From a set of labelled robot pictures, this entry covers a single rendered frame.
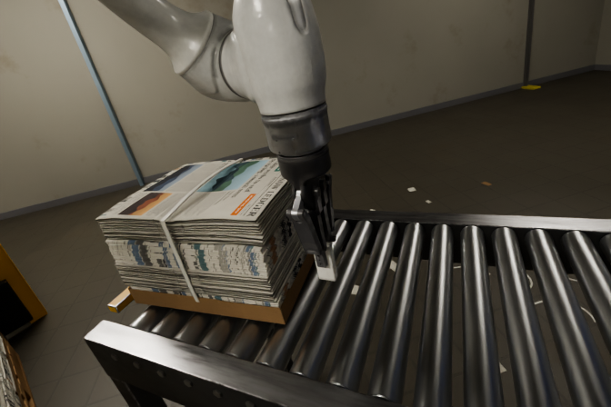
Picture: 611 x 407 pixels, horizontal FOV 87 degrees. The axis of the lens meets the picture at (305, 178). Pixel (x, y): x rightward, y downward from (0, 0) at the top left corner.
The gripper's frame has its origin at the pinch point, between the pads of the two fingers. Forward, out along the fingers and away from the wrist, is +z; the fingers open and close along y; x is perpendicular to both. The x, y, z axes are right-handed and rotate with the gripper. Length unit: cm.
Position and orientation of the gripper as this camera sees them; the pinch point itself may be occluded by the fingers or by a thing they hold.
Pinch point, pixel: (325, 261)
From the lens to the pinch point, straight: 55.4
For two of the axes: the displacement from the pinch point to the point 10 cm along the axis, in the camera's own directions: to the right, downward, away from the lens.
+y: -3.8, 4.4, -8.1
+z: 1.9, 9.0, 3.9
